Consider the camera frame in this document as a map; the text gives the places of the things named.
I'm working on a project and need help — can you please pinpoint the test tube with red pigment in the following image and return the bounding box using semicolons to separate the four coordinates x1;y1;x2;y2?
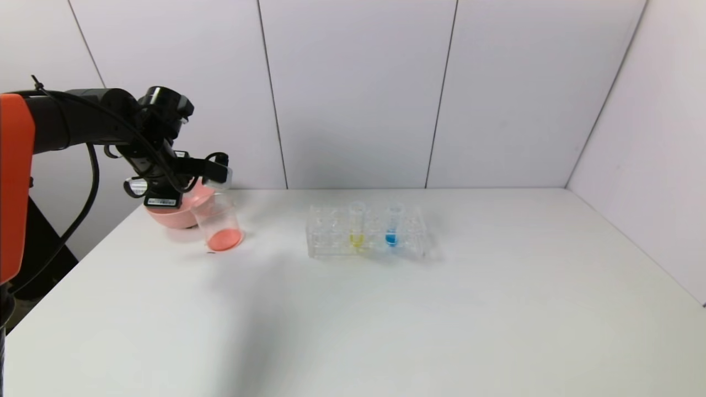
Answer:
126;175;194;199

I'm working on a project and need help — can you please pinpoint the test tube with yellow pigment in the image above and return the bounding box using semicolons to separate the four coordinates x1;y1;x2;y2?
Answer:
350;201;366;250

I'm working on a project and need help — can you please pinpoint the test tube with blue pigment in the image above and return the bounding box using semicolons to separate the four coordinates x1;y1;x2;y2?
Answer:
384;201;400;248

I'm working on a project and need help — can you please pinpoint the clear acrylic test tube rack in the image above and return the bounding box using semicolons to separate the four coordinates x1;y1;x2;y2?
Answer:
307;203;426;260

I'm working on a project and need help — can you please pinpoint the clear glass beaker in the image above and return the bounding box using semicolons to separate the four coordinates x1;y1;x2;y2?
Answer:
192;194;244;253

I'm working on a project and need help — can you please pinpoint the pink bowl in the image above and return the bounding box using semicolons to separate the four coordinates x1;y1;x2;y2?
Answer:
145;185;216;230

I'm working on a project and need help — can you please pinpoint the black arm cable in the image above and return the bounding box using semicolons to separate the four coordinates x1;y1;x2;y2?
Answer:
11;143;100;293

